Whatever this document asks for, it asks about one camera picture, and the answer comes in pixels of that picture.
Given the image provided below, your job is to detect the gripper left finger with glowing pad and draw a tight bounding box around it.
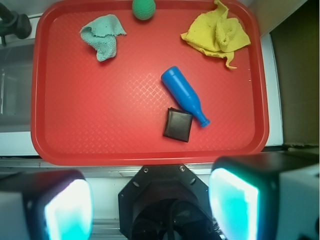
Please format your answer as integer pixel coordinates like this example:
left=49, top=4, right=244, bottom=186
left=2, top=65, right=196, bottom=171
left=0, top=169, right=94, bottom=240

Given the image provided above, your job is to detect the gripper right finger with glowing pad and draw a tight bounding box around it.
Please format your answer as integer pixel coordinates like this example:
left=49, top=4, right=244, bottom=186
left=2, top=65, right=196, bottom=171
left=208, top=152, right=320, bottom=240

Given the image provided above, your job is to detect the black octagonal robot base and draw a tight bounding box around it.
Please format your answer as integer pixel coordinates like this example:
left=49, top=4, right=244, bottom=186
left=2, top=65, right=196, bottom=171
left=118, top=164, right=221, bottom=240

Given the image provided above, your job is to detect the yellow cloth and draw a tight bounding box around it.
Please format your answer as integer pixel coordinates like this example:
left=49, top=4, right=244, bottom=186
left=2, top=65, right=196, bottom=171
left=180, top=0, right=251, bottom=70

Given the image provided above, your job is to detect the light blue cloth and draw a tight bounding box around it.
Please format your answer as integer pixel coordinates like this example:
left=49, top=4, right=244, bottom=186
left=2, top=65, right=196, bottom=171
left=79, top=14, right=127, bottom=62

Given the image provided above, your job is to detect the black square pouch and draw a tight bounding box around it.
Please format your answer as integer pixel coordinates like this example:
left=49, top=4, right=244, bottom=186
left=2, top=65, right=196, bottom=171
left=163, top=107, right=193, bottom=143

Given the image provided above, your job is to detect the red plastic tray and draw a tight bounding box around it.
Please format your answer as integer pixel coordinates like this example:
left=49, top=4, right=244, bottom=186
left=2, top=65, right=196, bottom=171
left=30, top=0, right=269, bottom=166

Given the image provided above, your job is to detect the blue plastic bottle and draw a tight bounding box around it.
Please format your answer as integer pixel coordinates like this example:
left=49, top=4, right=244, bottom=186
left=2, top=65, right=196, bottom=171
left=161, top=66, right=211, bottom=128

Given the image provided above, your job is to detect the black clamp knob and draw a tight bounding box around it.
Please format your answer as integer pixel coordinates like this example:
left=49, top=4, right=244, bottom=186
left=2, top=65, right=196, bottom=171
left=0, top=3, right=32, bottom=47

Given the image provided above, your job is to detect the green textured ball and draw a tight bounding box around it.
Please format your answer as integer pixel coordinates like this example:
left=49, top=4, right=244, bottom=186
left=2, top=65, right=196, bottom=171
left=132, top=0, right=156, bottom=21

